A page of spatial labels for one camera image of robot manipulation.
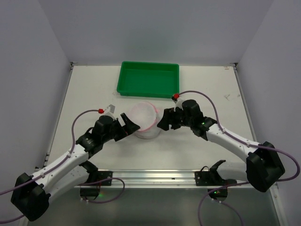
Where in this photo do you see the white mesh laundry bag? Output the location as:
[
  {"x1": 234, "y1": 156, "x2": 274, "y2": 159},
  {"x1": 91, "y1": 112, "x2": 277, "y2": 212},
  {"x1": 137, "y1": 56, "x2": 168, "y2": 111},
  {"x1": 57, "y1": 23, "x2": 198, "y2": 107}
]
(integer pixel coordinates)
[{"x1": 127, "y1": 102, "x2": 160, "y2": 139}]

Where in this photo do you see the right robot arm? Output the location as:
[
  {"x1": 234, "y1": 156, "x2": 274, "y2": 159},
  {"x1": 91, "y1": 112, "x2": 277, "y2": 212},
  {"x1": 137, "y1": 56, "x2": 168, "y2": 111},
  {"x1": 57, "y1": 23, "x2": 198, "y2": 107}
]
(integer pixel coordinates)
[{"x1": 157, "y1": 99, "x2": 285, "y2": 192}]

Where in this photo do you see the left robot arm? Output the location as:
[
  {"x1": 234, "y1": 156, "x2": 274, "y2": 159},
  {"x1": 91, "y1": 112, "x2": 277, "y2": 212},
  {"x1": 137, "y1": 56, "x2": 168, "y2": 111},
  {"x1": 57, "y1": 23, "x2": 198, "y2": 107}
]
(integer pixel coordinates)
[{"x1": 11, "y1": 110, "x2": 140, "y2": 221}]

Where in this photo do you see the green plastic tray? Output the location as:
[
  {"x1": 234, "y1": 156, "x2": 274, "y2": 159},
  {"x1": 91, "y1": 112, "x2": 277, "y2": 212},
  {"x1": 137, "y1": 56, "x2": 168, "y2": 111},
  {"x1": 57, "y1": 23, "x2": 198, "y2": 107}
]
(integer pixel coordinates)
[{"x1": 117, "y1": 61, "x2": 180, "y2": 98}]

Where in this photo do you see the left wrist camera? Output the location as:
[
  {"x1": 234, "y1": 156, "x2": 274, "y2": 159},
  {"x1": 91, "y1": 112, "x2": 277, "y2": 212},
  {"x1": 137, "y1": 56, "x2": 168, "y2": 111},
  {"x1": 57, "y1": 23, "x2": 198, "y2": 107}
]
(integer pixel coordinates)
[{"x1": 103, "y1": 105, "x2": 116, "y2": 120}]

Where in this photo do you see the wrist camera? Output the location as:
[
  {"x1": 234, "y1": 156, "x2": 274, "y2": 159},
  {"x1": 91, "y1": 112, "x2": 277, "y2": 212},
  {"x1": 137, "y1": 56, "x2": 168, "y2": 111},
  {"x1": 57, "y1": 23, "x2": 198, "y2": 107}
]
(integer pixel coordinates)
[
  {"x1": 103, "y1": 105, "x2": 116, "y2": 120},
  {"x1": 171, "y1": 93, "x2": 183, "y2": 112}
]

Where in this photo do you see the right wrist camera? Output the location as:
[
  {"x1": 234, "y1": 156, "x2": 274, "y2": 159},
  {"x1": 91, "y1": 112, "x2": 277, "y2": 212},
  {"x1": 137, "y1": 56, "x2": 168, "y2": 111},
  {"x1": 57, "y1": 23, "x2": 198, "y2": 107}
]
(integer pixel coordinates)
[{"x1": 171, "y1": 93, "x2": 183, "y2": 112}]

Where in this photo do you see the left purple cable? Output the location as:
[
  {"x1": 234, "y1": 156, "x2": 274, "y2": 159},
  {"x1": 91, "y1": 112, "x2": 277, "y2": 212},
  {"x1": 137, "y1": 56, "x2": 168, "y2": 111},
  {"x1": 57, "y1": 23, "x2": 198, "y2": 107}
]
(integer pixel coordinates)
[{"x1": 0, "y1": 108, "x2": 104, "y2": 224}]

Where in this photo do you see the aluminium mounting rail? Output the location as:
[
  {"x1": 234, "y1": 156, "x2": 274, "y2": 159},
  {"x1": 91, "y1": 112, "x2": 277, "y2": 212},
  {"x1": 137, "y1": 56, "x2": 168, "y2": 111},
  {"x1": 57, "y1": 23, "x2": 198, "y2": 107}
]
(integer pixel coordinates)
[{"x1": 32, "y1": 167, "x2": 278, "y2": 189}]

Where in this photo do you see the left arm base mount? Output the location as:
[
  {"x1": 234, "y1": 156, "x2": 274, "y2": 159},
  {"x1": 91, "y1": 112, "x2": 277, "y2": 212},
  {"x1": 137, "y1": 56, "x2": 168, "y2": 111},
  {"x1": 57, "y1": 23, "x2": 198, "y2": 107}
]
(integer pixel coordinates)
[{"x1": 79, "y1": 171, "x2": 113, "y2": 200}]

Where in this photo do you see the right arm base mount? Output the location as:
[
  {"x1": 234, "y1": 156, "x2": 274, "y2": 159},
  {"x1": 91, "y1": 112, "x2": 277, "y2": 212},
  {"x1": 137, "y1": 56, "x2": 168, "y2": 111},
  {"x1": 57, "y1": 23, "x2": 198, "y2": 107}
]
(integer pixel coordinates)
[{"x1": 194, "y1": 160, "x2": 237, "y2": 201}]

